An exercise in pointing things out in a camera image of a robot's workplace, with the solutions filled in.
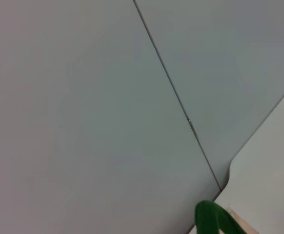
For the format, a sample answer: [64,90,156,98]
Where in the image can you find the cream tote bag green handles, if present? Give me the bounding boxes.
[195,200,258,234]

